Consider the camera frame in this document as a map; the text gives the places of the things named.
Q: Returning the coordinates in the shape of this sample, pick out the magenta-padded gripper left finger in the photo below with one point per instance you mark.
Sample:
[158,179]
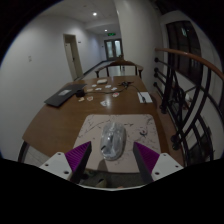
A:
[56,165]

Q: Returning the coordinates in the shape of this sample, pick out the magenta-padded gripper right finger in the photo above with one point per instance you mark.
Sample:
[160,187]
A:
[165,166]

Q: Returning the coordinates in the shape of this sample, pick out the glazed double door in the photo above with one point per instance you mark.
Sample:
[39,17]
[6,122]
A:
[113,49]

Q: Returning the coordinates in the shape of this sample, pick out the white notepad with pen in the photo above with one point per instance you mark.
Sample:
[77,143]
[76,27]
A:
[145,97]

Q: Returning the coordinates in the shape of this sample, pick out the dark window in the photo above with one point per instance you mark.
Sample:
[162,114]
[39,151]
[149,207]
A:
[183,50]

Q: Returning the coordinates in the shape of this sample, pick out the round ceiling light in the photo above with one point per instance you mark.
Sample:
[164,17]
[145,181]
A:
[94,14]

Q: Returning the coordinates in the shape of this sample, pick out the small white card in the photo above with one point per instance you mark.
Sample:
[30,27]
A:
[98,89]
[115,95]
[104,103]
[81,99]
[90,98]
[108,86]

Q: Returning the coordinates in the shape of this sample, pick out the wooden armchair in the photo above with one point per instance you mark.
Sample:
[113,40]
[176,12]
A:
[118,65]

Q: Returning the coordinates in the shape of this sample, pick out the black railing with wooden handrail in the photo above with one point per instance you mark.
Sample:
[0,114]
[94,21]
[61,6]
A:
[186,110]

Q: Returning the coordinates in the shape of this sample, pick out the flat white box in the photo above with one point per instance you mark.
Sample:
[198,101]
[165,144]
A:
[102,81]

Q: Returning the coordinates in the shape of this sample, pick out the white marble-print mouse pad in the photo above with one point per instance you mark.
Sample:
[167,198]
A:
[140,125]

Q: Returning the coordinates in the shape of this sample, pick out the translucent grey computer mouse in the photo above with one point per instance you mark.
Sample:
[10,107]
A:
[113,141]

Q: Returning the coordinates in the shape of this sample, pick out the small black box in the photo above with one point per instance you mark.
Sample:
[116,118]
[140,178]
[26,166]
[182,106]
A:
[80,93]

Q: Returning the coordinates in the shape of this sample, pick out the closed black laptop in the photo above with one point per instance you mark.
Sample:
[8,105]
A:
[63,95]

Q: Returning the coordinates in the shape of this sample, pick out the green exit sign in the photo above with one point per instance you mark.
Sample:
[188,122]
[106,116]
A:
[111,34]

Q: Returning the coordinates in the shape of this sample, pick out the single beige door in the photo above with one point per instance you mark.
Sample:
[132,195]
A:
[73,56]

